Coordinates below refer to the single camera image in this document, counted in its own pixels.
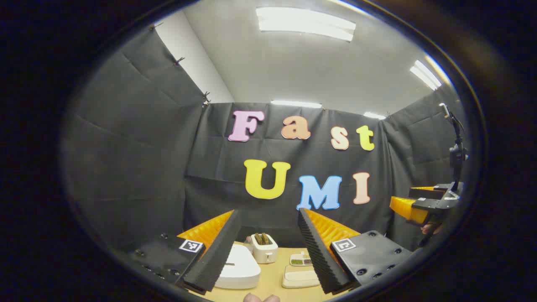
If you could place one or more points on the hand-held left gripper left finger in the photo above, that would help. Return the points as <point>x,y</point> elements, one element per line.
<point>216,256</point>

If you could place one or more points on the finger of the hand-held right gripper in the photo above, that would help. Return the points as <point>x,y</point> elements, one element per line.
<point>426,193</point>
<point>405,207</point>

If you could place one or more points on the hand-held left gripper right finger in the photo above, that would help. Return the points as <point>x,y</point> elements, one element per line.
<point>316,251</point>

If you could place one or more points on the white rice cooker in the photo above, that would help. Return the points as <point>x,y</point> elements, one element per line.
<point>243,268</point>

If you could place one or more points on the white divided grain dish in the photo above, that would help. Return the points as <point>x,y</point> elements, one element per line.
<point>300,260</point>

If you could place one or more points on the brown bread slice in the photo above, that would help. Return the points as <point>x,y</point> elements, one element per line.
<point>266,239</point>
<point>258,239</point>

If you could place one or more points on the white toaster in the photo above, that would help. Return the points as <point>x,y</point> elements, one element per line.
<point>266,253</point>

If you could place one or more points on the black backdrop cloth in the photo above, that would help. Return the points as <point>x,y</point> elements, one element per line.
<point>147,167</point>

